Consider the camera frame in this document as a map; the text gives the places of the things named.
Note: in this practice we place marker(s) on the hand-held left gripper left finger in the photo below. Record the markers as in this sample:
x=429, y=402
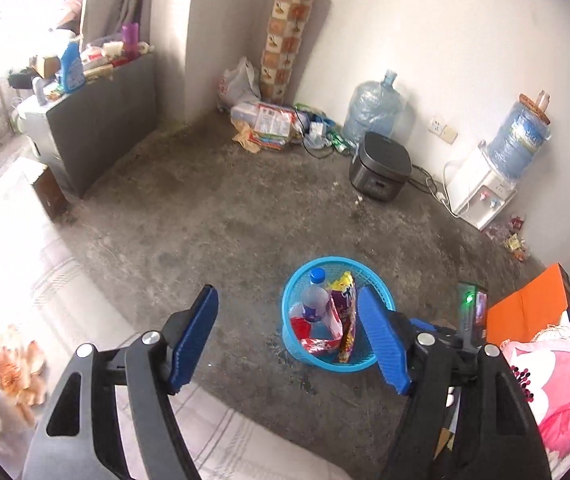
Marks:
x=192, y=340

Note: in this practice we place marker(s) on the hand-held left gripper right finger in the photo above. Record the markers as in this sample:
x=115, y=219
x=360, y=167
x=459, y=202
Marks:
x=382, y=342

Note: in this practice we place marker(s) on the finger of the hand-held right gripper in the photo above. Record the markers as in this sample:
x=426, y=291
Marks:
x=440, y=332

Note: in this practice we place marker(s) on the purple yellow snack packet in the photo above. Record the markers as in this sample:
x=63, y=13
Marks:
x=347, y=310

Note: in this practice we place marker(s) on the red and white paper bag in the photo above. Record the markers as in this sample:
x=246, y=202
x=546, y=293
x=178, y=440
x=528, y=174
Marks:
x=332, y=322

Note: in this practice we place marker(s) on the clear plastic water bottle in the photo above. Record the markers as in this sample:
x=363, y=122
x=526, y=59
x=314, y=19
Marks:
x=315, y=300

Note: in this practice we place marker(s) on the blue plastic basket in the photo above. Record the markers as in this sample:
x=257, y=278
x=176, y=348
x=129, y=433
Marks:
x=310, y=270

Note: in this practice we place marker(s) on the orange cardboard box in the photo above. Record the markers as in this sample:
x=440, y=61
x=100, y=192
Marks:
x=530, y=305

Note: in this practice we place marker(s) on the scattered snack wrappers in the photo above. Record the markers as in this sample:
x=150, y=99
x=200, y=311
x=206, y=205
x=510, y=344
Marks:
x=507, y=237

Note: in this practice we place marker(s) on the pink blanket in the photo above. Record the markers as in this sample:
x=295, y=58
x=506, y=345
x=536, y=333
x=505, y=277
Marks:
x=560, y=390

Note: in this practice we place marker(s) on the white water dispenser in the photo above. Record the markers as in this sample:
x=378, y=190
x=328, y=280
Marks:
x=480, y=190

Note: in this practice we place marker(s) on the dark grey rice cooker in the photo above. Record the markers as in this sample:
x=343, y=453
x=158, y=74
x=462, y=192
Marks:
x=380, y=165

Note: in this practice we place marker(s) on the blue full water jug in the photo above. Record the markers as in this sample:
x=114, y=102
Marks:
x=517, y=137

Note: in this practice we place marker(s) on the floral tablecloth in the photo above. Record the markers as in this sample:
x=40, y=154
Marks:
x=10, y=270

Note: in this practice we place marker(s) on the green drink cans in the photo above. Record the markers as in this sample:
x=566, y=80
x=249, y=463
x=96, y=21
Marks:
x=342, y=141

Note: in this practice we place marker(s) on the small brown wooden box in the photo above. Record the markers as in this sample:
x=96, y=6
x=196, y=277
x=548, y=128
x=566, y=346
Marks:
x=47, y=190

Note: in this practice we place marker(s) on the pile of food packets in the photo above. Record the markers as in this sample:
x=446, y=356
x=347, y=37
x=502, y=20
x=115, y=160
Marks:
x=265, y=122

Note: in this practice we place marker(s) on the empty clear water jug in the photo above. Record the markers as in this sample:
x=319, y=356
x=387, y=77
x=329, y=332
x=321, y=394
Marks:
x=372, y=107

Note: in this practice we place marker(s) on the grey cabinet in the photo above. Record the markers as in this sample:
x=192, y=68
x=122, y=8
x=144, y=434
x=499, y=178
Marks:
x=100, y=120

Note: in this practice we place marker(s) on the white plastic bag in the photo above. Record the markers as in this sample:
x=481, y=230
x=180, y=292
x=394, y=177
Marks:
x=237, y=85

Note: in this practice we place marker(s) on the blue detergent bottle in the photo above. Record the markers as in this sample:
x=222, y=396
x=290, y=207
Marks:
x=71, y=70

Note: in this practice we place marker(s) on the purple cup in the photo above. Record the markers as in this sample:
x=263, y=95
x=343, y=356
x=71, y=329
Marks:
x=130, y=40

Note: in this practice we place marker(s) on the open cardboard box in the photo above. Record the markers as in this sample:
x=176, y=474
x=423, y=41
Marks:
x=45, y=65

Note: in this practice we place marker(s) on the tile-patterned rolled mat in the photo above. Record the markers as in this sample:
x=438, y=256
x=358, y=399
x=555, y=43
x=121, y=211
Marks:
x=285, y=40

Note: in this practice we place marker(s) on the wall socket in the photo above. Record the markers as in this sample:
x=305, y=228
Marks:
x=442, y=129

